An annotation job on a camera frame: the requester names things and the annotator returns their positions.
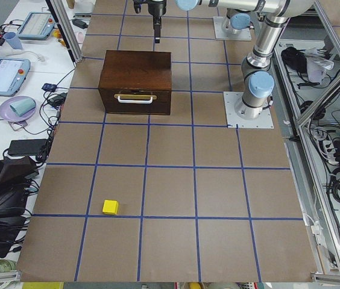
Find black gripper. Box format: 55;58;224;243
147;0;166;43

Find wooden drawer with white handle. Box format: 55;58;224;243
113;92;157;104

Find yellow wooden block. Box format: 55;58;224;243
102;199;119;215

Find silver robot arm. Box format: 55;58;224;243
133;0;251;43
175;0;314;120

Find dark wooden drawer box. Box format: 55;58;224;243
98;50;172;116

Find upper blue teach pendant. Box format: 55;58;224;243
17;12;55;40

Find blue teach pendant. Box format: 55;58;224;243
17;12;55;40
0;57;31;97

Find blue plastic cup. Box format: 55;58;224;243
3;31;23;50

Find teal cup on plate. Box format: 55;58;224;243
10;97;36;117

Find lower blue teach pendant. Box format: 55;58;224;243
0;57;31;97

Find purple plate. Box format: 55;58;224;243
0;96;36;122

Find black power adapter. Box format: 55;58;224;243
7;138;47;157

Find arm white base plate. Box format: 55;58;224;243
213;16;252;42
223;92;274;129

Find aluminium frame post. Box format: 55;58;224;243
45;0;83;63

